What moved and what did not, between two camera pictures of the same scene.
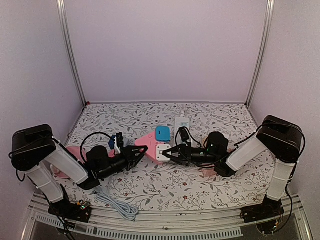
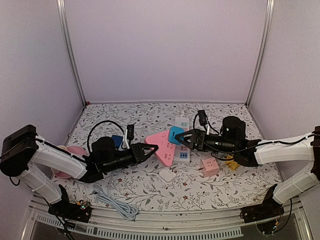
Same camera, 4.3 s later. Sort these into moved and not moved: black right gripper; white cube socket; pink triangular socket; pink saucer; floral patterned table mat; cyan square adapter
Moved: black right gripper; cyan square adapter; pink triangular socket; white cube socket
Not moved: pink saucer; floral patterned table mat
